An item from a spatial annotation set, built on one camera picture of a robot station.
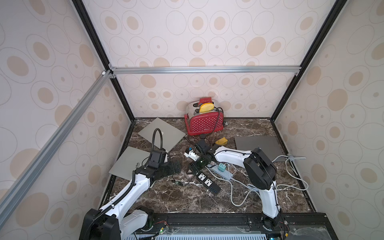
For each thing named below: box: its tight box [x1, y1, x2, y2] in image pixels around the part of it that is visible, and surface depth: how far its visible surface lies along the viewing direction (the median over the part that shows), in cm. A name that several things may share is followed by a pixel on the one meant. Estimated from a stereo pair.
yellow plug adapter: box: [215, 137, 228, 146], surface depth 104 cm
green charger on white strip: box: [217, 162, 226, 172], surface depth 88 cm
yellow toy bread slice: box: [199, 102, 215, 113], surface depth 102 cm
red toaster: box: [184, 101, 224, 136], surface depth 102 cm
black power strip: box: [195, 171, 222, 195], surface depth 87 cm
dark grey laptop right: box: [234, 135, 286, 161], surface depth 109 cm
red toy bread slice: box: [198, 97, 213, 106], surface depth 104 cm
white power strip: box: [209, 165, 234, 180], surface depth 90 cm
